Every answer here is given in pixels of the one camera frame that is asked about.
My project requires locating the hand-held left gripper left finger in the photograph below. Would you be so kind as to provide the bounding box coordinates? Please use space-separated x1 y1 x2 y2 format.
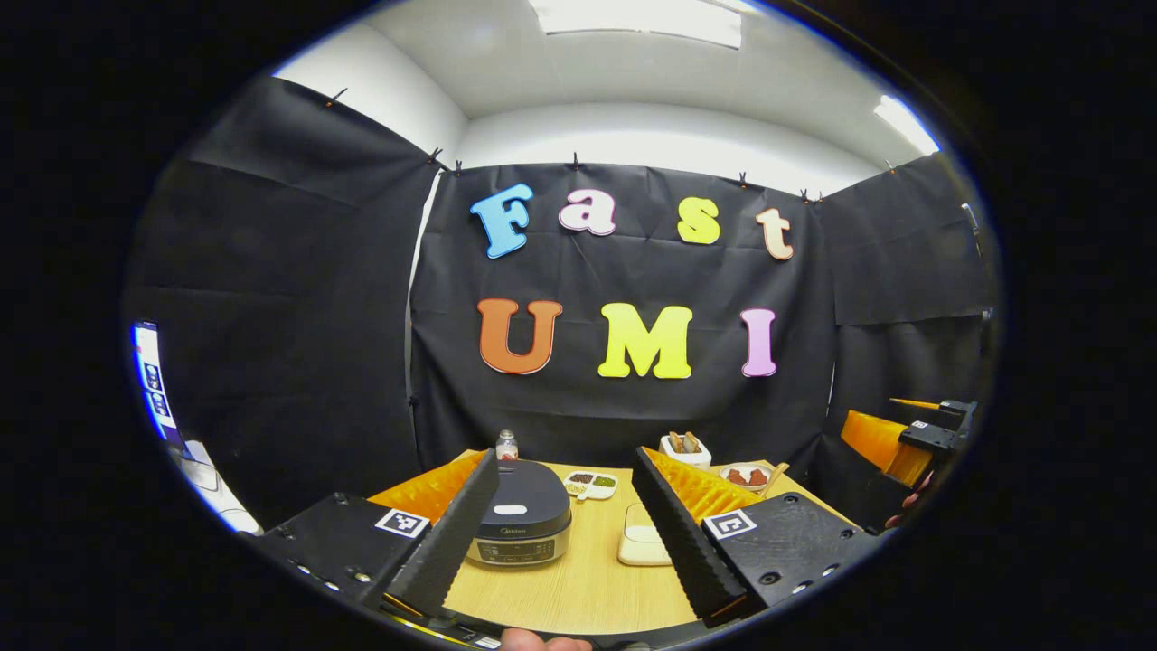
240 449 501 618

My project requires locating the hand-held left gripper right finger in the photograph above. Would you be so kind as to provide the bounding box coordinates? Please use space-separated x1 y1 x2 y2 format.
631 446 882 627

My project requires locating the dark grey rice cooker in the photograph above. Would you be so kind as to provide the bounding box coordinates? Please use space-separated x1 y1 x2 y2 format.
466 458 573 569

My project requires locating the white toaster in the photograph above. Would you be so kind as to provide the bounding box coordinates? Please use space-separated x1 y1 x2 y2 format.
659 430 712 469

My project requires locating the lit computer screen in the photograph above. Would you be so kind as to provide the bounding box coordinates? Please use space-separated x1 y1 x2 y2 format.
133 321 187 444

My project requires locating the white divided seasoning dish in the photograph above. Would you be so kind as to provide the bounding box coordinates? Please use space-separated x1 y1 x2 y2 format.
562 470 619 502

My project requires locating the clear plastic rice container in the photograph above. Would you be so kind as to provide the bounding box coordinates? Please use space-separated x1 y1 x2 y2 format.
618 503 674 567

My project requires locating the white round plate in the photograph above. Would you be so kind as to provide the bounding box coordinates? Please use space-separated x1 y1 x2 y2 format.
719 463 775 495

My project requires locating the ceiling light panel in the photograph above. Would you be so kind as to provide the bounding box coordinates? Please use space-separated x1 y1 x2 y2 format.
874 95 941 156
529 0 743 49

